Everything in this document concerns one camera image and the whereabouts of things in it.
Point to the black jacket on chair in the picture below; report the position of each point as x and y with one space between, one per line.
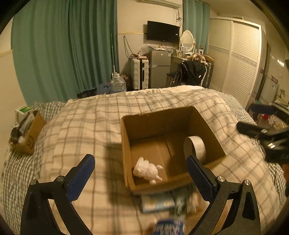
190 73

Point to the small cluttered cardboard box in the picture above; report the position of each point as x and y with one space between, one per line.
26 130

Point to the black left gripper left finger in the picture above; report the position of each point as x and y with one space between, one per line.
37 216

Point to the oval white vanity mirror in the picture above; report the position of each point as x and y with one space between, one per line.
188 41

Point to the open brown cardboard box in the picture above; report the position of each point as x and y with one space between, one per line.
159 138

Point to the white louvered wardrobe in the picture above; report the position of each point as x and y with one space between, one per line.
236 46

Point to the clear plastic water bottle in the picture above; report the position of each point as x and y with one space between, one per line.
169 226

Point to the striped grey bed sheet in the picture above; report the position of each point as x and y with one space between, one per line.
20 168

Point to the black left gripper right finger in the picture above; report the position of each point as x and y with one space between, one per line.
243 216

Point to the grey mini fridge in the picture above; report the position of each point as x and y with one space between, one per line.
159 67

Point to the green window curtain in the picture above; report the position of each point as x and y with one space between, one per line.
196 19

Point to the white plush toy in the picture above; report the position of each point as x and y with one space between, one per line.
147 170

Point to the plaid cream blanket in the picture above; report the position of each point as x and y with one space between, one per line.
93 126

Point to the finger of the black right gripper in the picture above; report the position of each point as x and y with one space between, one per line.
263 109
257 132

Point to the blue tissue pack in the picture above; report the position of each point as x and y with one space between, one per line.
157 202

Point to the large clear water jug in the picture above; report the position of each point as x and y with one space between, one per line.
118 84

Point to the black wall television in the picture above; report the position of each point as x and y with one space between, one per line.
157 31

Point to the white air conditioner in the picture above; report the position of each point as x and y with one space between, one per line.
176 4

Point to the large green curtain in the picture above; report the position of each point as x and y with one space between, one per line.
61 48

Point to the white suitcase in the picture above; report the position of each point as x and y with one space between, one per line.
140 73

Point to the white tape roll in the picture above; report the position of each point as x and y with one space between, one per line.
194 145

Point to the grey folding hanger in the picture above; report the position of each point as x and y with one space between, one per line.
188 200

